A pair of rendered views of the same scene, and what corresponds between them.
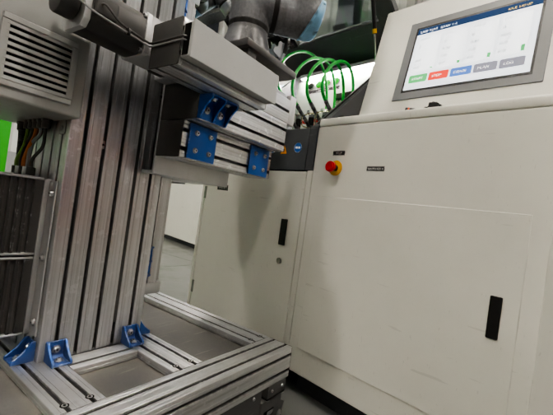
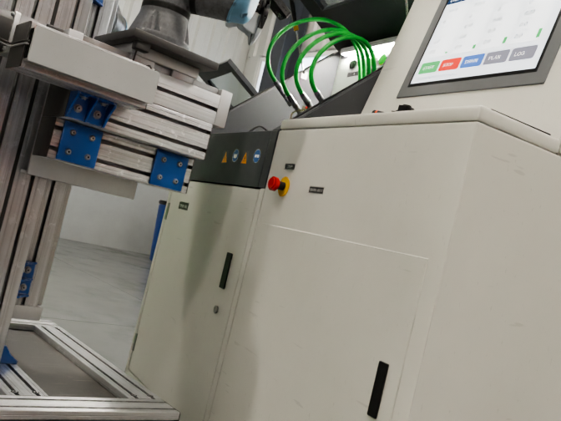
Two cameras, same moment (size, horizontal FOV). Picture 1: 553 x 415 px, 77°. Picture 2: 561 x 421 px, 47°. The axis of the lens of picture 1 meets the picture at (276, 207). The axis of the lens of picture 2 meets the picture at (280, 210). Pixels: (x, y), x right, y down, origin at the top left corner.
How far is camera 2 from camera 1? 0.74 m
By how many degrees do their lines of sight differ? 15
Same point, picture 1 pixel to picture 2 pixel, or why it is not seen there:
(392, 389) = not seen: outside the picture
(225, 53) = (76, 53)
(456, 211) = (371, 250)
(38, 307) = not seen: outside the picture
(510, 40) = (530, 22)
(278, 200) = (229, 226)
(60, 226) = not seen: outside the picture
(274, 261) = (212, 310)
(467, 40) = (491, 17)
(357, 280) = (278, 338)
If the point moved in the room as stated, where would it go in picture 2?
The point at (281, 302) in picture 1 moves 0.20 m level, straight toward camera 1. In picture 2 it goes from (209, 367) to (176, 377)
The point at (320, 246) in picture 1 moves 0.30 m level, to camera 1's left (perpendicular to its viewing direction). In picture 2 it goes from (254, 291) to (149, 263)
